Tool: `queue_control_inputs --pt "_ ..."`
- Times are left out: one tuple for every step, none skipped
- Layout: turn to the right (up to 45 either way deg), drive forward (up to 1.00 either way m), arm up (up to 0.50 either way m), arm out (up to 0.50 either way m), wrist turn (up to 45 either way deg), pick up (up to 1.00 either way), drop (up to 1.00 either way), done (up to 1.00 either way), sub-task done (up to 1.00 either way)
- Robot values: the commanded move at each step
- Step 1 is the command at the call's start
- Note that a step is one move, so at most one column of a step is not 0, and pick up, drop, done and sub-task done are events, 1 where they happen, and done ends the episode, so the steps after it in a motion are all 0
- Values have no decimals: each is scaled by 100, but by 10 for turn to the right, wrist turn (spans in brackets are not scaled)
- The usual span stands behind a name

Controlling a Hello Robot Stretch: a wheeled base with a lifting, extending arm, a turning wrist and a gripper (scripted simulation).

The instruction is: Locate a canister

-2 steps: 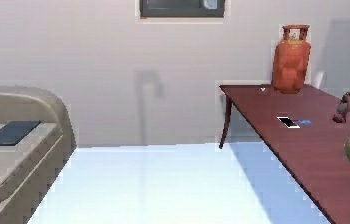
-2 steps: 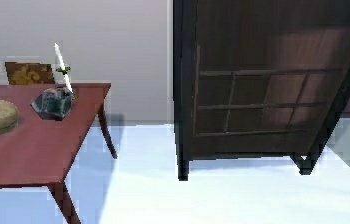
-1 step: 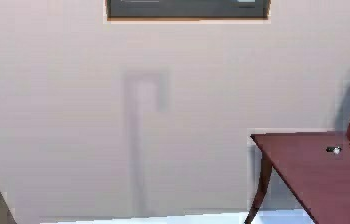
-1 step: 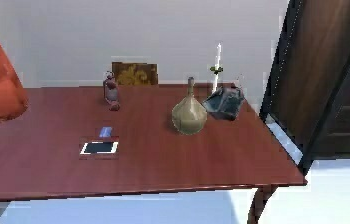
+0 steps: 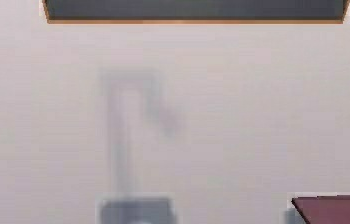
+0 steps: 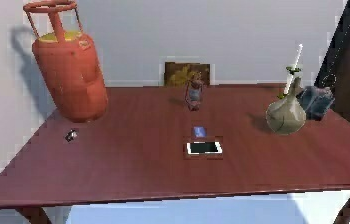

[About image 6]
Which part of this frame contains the orange gas canister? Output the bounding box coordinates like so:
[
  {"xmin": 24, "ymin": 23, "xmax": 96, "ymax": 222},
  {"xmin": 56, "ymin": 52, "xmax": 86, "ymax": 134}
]
[{"xmin": 22, "ymin": 0, "xmax": 110, "ymax": 123}]

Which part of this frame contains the white stick with green leaves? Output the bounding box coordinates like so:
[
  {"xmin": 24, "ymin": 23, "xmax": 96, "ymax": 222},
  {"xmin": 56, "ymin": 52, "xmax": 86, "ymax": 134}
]
[{"xmin": 277, "ymin": 43, "xmax": 304, "ymax": 100}]

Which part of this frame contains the small black and white object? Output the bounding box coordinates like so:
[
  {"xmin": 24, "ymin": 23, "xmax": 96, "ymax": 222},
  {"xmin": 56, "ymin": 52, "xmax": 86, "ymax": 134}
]
[{"xmin": 65, "ymin": 129, "xmax": 79, "ymax": 143}]

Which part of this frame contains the dark brown cabinet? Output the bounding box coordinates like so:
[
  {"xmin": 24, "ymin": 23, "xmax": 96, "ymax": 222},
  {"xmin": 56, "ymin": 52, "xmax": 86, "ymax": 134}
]
[{"xmin": 314, "ymin": 0, "xmax": 350, "ymax": 133}]

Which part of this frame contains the red-brown wooden table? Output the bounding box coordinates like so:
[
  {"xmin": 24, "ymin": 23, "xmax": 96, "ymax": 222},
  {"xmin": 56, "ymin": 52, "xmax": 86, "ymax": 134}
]
[{"xmin": 0, "ymin": 83, "xmax": 350, "ymax": 224}]

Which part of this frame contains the small red lantern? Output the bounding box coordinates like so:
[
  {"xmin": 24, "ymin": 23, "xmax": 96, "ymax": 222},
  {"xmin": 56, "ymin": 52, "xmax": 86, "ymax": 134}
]
[{"xmin": 184, "ymin": 70, "xmax": 205, "ymax": 112}]

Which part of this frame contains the small blue card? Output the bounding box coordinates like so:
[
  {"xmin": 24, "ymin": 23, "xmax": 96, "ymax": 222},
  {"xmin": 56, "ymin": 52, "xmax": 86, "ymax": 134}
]
[{"xmin": 192, "ymin": 126, "xmax": 207, "ymax": 138}]

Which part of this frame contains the brown picture with yellow flower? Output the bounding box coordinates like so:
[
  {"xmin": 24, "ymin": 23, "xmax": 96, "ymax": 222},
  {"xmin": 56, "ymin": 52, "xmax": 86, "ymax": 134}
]
[{"xmin": 164, "ymin": 61, "xmax": 211, "ymax": 88}]

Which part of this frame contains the white-framed black phone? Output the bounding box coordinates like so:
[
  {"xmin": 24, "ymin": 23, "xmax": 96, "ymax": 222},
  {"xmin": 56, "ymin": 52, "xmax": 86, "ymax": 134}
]
[{"xmin": 186, "ymin": 141, "xmax": 224, "ymax": 156}]

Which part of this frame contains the olive green vase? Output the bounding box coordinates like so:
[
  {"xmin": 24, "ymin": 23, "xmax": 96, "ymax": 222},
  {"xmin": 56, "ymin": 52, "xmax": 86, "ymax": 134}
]
[{"xmin": 265, "ymin": 75, "xmax": 307, "ymax": 136}]

